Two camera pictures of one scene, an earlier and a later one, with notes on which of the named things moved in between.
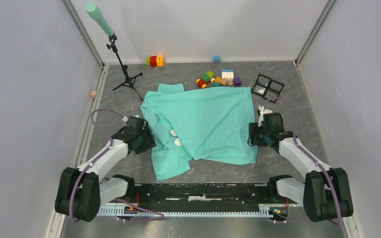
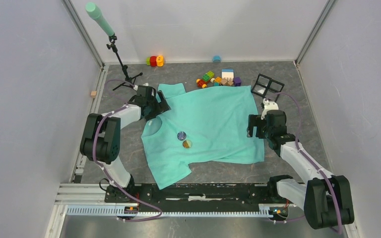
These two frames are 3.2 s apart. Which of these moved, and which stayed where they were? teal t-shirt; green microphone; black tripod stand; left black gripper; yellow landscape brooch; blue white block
Moved: yellow landscape brooch; left black gripper
Stayed: black tripod stand; blue white block; teal t-shirt; green microphone
